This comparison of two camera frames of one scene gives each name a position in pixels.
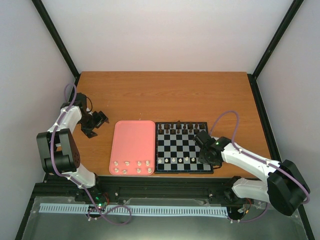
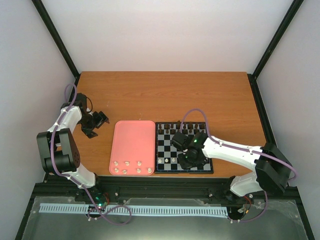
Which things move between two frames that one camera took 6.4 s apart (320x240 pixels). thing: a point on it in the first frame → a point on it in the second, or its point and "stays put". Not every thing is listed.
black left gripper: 100,121 stays put
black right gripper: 202,159 → 185,165
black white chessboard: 176,151 stays put
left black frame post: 44,14 stays put
